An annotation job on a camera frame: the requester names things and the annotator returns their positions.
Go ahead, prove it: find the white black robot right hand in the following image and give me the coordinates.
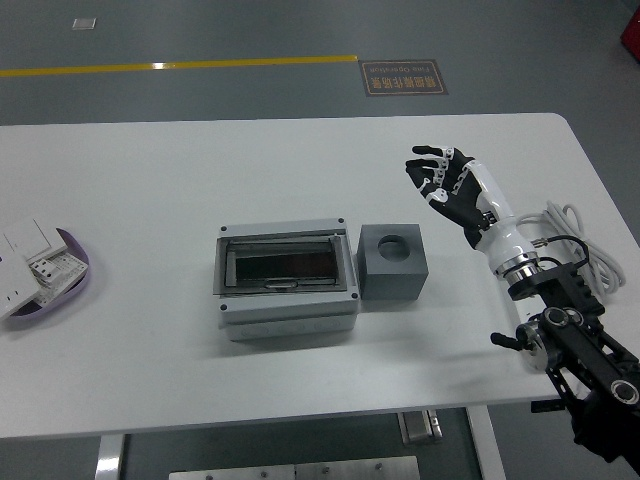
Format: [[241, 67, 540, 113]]
[[403, 144, 532, 274]]

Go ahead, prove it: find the grey electrical box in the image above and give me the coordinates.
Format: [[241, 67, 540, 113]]
[[213, 216, 361, 342]]

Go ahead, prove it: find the grey cube with round hole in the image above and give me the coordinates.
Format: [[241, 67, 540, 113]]
[[358, 223, 430, 303]]

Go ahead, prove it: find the white power strip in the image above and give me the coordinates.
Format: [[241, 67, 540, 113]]
[[502, 282, 551, 374]]

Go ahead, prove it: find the brown floor sign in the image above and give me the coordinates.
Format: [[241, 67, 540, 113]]
[[358, 59, 449, 97]]

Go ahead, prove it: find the white table leg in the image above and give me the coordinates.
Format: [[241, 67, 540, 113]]
[[94, 433, 125, 480], [467, 405, 507, 480]]

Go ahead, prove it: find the red object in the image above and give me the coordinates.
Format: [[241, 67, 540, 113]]
[[619, 9, 640, 49]]

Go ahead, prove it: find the yellow floor tape line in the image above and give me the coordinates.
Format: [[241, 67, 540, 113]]
[[0, 53, 359, 79]]

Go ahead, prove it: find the purple plastic tray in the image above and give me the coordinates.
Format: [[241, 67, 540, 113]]
[[2, 227, 94, 331]]

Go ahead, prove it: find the white perforated panel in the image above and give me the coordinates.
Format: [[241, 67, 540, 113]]
[[34, 252, 89, 307]]

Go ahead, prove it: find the small white socket module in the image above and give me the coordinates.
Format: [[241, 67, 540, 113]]
[[28, 257, 59, 281]]

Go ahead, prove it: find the white power cord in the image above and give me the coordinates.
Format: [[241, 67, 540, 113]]
[[514, 199, 627, 304]]

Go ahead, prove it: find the grey metal table bracket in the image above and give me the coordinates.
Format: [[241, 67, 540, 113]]
[[398, 409, 444, 445]]

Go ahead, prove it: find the grey metal base plate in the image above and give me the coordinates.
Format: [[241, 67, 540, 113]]
[[168, 463, 296, 480], [294, 455, 421, 480]]

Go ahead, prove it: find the white wall switch plate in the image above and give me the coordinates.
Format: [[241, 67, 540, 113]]
[[3, 216, 70, 262]]

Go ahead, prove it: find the white wall socket panel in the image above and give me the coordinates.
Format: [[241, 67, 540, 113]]
[[0, 249, 44, 321]]

